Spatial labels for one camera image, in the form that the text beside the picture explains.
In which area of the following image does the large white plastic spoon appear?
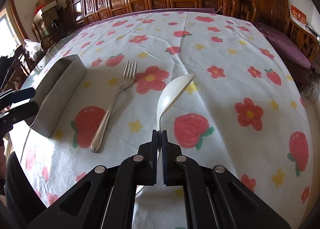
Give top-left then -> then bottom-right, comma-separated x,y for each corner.
135,73 -> 197,196

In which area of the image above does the dark wooden chair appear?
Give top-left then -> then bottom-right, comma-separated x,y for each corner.
1,45 -> 38,92

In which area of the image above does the grey metal utensil tray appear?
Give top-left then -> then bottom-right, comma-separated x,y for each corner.
25,54 -> 87,138

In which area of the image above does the white plastic bag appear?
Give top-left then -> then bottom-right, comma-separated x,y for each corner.
24,39 -> 44,61

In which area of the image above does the cardboard boxes stack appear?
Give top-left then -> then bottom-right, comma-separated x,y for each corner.
33,0 -> 61,37

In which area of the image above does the steel fork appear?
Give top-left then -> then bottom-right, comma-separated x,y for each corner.
89,60 -> 138,153

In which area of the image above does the strawberry flower tablecloth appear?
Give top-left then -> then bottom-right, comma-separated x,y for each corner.
21,12 -> 313,228

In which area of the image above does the purple seat cushion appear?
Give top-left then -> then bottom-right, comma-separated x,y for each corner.
255,22 -> 311,69

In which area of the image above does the carved wooden armchair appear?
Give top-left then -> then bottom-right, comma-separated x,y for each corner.
217,0 -> 260,25

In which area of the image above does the wooden side table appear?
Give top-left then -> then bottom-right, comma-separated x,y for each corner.
287,19 -> 319,63

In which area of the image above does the red greeting card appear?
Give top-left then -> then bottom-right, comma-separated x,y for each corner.
290,4 -> 307,27

